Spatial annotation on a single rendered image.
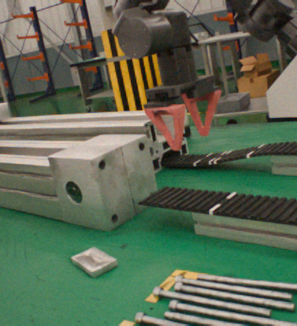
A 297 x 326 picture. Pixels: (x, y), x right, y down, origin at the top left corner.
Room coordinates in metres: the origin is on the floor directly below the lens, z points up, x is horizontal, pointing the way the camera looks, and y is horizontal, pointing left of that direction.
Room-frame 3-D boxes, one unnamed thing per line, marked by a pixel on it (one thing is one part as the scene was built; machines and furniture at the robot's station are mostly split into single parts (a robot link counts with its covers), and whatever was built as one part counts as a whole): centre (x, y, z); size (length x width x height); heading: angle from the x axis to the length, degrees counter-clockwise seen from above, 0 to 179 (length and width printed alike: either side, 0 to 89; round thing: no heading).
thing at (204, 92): (0.74, -0.09, 0.87); 0.07 x 0.07 x 0.09; 47
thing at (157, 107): (0.70, -0.05, 0.87); 0.07 x 0.07 x 0.09; 47
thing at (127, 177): (0.59, 0.06, 0.83); 0.12 x 0.09 x 0.10; 136
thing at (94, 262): (0.44, 0.08, 0.78); 0.05 x 0.03 x 0.01; 33
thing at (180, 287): (0.32, -0.04, 0.78); 0.11 x 0.01 x 0.01; 54
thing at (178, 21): (0.71, -0.06, 1.00); 0.07 x 0.06 x 0.07; 143
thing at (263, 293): (0.34, -0.04, 0.78); 0.11 x 0.01 x 0.01; 55
